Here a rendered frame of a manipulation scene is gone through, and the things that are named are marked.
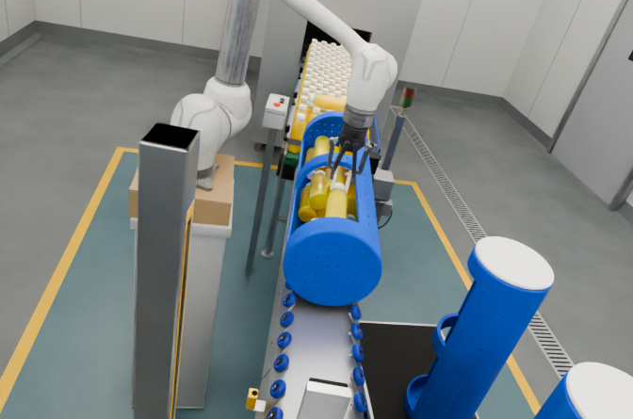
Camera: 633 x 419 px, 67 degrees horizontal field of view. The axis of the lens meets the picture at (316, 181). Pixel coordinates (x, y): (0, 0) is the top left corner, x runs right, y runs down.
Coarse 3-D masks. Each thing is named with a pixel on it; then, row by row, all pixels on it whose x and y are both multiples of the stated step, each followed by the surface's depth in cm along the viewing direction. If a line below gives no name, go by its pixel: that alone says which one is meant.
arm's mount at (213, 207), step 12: (216, 156) 178; (228, 156) 180; (228, 168) 173; (216, 180) 164; (228, 180) 166; (132, 192) 148; (204, 192) 156; (216, 192) 158; (228, 192) 160; (132, 204) 151; (204, 204) 154; (216, 204) 154; (228, 204) 155; (132, 216) 153; (204, 216) 156; (216, 216) 157; (228, 216) 157
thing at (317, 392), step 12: (312, 384) 105; (324, 384) 105; (336, 384) 106; (312, 396) 104; (324, 396) 104; (336, 396) 104; (348, 396) 104; (300, 408) 106; (312, 408) 106; (324, 408) 106; (336, 408) 106
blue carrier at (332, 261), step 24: (312, 120) 206; (336, 120) 206; (312, 144) 212; (336, 144) 212; (312, 168) 166; (360, 192) 152; (360, 216) 140; (288, 240) 139; (312, 240) 132; (336, 240) 132; (360, 240) 131; (288, 264) 136; (312, 264) 136; (336, 264) 135; (360, 264) 135; (312, 288) 140; (336, 288) 140; (360, 288) 140
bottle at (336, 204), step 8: (336, 192) 148; (344, 192) 150; (328, 200) 148; (336, 200) 146; (344, 200) 147; (328, 208) 146; (336, 208) 144; (344, 208) 146; (328, 216) 144; (336, 216) 143; (344, 216) 144
